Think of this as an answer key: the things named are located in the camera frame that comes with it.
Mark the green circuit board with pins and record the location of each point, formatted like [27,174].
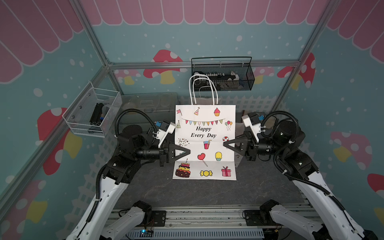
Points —
[146,233]

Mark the paper bag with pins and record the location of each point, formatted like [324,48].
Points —
[203,129]

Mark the black white device in basket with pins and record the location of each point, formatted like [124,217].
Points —
[219,80]

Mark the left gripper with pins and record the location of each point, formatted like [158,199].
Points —
[164,154]

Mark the black wire mesh basket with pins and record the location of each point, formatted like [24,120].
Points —
[240,66]

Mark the black item in white basket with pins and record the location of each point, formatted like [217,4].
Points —
[97,115]

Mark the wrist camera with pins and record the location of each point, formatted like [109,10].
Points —
[165,129]
[253,122]

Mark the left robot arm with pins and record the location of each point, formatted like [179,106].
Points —
[135,149]

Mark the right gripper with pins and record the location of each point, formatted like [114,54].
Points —
[247,148]

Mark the white wire mesh basket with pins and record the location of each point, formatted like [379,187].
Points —
[78,115]

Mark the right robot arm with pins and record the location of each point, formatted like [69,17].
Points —
[279,137]

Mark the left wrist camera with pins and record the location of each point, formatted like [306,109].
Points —
[165,129]

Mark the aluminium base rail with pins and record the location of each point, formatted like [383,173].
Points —
[232,222]

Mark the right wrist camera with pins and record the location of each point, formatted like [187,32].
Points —
[253,122]

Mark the clear plastic storage box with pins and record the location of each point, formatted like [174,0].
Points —
[158,106]

